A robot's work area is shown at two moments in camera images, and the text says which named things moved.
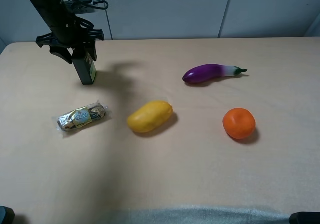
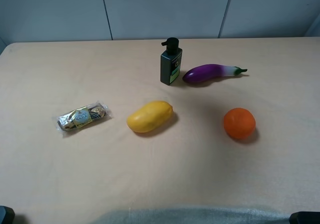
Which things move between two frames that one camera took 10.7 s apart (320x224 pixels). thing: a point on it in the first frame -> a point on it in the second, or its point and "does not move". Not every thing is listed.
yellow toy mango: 150,116 does not move
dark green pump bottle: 86,68 -> 171,62
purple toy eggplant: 207,72 does not move
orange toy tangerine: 239,123 does not move
